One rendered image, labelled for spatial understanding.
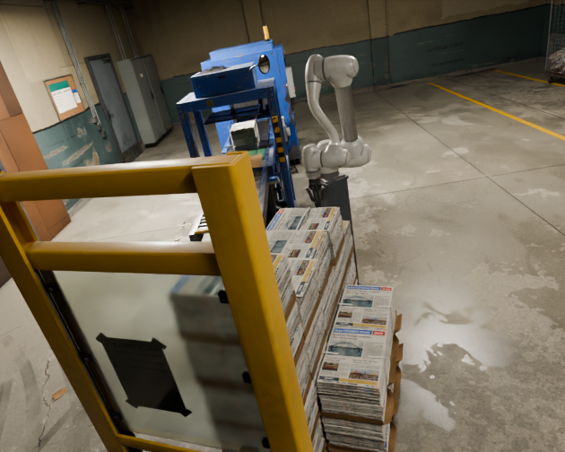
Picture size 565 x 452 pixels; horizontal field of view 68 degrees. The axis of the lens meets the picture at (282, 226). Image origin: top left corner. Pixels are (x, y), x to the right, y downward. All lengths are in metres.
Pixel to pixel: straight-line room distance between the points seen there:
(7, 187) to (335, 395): 1.53
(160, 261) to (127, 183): 0.19
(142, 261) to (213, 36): 10.78
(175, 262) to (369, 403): 1.31
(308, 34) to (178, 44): 3.30
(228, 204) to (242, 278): 0.17
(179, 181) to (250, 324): 0.35
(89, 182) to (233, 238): 0.35
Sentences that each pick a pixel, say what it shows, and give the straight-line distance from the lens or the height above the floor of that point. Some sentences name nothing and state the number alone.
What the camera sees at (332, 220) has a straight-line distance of 2.29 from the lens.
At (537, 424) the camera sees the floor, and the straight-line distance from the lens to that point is 2.72.
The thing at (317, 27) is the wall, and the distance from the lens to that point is 11.56.
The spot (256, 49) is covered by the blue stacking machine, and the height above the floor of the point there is 1.77.
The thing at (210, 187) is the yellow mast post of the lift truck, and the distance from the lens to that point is 0.81.
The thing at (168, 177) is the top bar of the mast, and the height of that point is 1.83.
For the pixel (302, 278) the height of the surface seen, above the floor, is 1.07.
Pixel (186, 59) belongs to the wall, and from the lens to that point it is 11.82.
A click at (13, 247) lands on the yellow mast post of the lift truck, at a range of 1.28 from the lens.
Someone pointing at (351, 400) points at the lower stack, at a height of 0.50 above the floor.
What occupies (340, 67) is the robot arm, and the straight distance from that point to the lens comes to 2.66.
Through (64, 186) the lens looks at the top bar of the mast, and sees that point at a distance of 1.06.
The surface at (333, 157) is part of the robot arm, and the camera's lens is 2.51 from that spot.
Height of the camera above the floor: 2.07
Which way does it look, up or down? 26 degrees down
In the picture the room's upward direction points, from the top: 11 degrees counter-clockwise
